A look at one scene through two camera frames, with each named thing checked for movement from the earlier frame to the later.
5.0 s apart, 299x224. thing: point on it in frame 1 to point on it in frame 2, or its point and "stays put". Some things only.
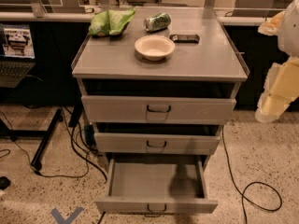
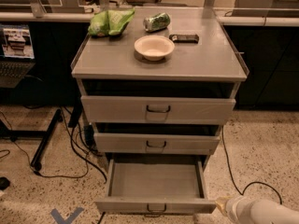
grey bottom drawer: (156, 187) stays put
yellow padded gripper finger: (272, 26) to (221, 203)
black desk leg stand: (46, 134) stays put
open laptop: (17, 53) stays put
